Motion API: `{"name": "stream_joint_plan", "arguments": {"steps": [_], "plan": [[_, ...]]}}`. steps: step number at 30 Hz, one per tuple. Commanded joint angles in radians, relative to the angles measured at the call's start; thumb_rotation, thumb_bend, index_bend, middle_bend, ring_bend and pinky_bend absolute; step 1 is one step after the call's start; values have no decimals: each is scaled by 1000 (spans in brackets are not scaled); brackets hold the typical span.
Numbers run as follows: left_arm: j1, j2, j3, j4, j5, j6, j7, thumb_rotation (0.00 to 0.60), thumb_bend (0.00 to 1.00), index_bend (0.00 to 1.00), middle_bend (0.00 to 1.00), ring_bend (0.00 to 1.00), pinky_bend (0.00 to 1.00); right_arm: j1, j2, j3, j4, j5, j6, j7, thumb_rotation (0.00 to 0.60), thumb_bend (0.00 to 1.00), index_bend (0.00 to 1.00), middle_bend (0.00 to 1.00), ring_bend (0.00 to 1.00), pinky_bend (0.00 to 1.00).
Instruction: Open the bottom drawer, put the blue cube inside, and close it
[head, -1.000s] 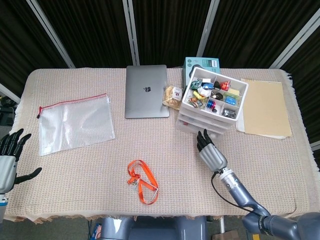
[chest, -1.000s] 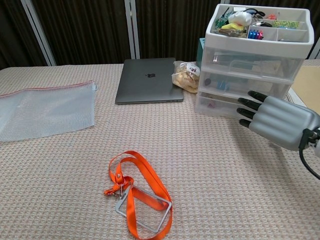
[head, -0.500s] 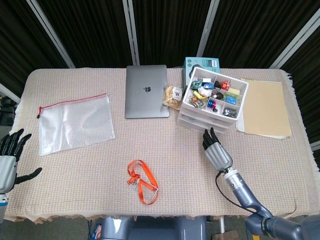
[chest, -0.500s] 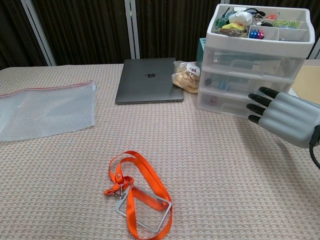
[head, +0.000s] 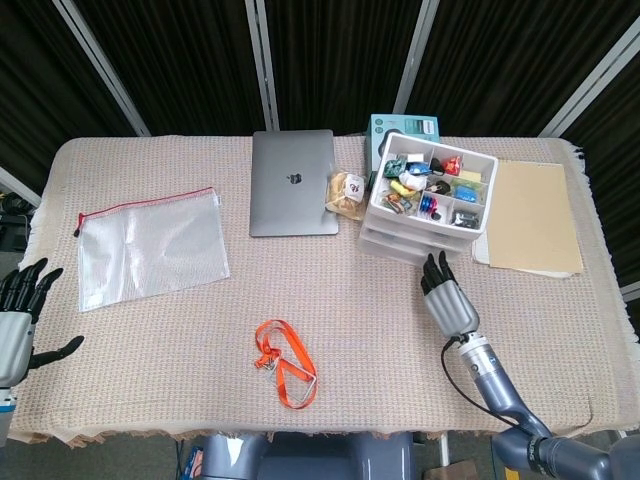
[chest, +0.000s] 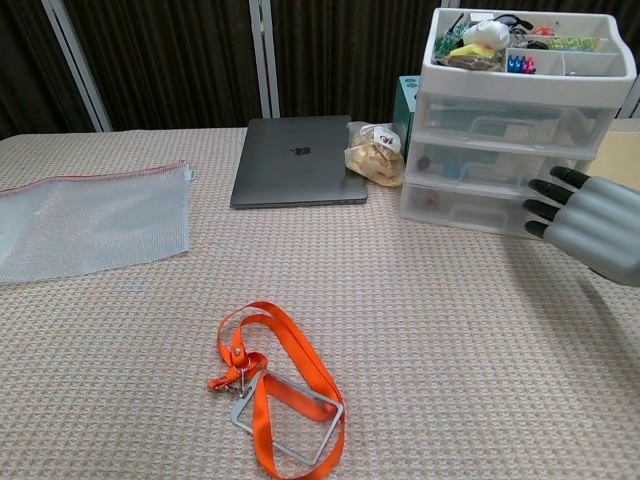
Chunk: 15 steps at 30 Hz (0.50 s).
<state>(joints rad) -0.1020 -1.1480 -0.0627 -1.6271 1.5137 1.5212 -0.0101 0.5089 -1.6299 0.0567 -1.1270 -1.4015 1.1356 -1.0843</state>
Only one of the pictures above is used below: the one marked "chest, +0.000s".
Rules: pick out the blue binder clips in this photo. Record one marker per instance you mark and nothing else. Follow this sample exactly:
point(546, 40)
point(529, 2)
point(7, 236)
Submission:
point(453, 168)

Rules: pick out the grey closed laptop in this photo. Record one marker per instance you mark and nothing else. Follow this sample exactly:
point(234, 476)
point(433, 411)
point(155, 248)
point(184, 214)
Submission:
point(295, 175)

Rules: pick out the clear metal-framed badge holder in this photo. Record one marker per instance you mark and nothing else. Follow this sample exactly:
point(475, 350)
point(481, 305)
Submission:
point(320, 445)

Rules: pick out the white crumpled bag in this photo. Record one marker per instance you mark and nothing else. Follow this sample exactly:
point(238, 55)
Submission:
point(487, 34)

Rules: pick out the red packet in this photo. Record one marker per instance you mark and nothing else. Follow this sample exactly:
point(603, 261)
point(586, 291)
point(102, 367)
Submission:
point(540, 31)

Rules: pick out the tan manila folder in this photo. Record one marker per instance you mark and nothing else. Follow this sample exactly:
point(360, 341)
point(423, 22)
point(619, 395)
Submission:
point(617, 155)

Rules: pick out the clear bag of snacks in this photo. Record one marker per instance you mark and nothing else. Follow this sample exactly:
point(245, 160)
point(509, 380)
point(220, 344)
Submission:
point(372, 160)

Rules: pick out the beige woven tablecloth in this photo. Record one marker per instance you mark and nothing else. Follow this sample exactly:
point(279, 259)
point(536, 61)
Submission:
point(150, 325)

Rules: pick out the right black-fingered grey robot hand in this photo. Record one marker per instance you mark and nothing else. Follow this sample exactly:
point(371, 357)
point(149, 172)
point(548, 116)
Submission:
point(600, 230)

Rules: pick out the clear highest drawer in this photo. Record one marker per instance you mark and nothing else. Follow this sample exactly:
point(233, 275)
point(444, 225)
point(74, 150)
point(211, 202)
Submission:
point(510, 122)

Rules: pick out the blue and pink cylinders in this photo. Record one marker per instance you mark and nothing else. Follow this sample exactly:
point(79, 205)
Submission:
point(520, 64)

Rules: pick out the teal cardboard box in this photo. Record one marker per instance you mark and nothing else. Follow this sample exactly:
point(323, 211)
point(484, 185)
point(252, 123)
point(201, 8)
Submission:
point(406, 110)

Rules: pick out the clear middle drawer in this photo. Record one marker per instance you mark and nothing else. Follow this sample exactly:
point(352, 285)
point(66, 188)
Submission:
point(490, 167)

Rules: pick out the green and blue packet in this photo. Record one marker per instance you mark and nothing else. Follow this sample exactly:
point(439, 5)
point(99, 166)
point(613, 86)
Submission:
point(575, 43)

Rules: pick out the white drawer organizer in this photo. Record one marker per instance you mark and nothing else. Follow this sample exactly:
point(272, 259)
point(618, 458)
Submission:
point(525, 84)

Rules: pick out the clear mesh zipper pouch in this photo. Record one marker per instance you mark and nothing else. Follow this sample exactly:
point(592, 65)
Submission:
point(95, 225)

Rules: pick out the white partition post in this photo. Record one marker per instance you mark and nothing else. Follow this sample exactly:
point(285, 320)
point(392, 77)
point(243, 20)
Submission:
point(77, 65)
point(264, 60)

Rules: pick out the yellow small item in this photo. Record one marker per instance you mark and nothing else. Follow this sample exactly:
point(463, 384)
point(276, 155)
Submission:
point(472, 51)

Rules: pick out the black keys bundle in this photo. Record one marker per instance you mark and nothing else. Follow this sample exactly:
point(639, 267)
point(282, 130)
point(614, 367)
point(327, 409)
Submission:
point(525, 40)

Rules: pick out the brown patterned item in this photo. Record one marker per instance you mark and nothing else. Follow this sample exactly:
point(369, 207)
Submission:
point(470, 63)

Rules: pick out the green printed strips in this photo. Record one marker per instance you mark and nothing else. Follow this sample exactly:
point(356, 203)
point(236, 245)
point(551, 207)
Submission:
point(447, 40)

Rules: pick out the clear lowest drawer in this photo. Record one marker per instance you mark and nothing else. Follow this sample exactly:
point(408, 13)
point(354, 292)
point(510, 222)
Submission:
point(470, 212)

